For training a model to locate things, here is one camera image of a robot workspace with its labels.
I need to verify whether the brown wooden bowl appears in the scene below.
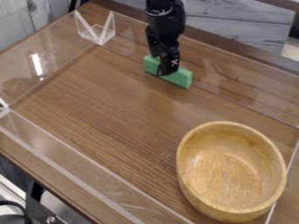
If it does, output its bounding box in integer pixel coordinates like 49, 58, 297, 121
176, 121, 287, 222

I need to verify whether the green rectangular block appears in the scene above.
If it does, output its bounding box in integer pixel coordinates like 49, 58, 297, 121
144, 55, 192, 89

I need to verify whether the clear acrylic corner bracket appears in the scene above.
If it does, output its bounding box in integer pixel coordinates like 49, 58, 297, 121
73, 10, 116, 46

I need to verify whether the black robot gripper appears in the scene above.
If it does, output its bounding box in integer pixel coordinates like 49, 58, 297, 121
144, 7, 185, 76

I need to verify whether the black metal table leg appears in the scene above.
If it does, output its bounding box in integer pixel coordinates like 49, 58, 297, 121
25, 181, 44, 214

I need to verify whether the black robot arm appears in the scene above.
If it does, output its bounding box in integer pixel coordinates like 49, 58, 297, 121
144, 0, 185, 76

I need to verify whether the black cable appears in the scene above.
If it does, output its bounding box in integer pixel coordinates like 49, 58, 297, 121
0, 199, 33, 224

